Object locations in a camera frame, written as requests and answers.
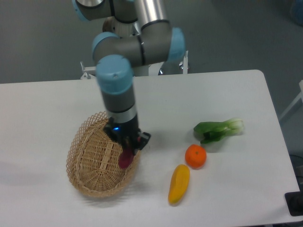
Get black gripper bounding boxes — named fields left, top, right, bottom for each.
left=103, top=115, right=151, bottom=155

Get purple sweet potato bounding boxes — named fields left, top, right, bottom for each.
left=118, top=148, right=134, bottom=169

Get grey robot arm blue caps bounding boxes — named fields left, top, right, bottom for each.
left=72, top=0, right=186, bottom=155

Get woven wicker basket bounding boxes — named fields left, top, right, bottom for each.
left=66, top=112, right=140, bottom=198

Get yellow corn cob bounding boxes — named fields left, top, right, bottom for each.
left=168, top=164, right=190, bottom=205

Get orange mandarin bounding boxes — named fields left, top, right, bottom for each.
left=185, top=144, right=207, bottom=169

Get green bok choy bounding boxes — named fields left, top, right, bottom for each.
left=194, top=118, right=244, bottom=144

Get black box at table edge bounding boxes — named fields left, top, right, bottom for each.
left=285, top=192, right=303, bottom=217

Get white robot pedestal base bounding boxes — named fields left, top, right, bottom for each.
left=80, top=17, right=190, bottom=79

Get white frame at right edge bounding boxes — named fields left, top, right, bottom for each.
left=278, top=80, right=303, bottom=122

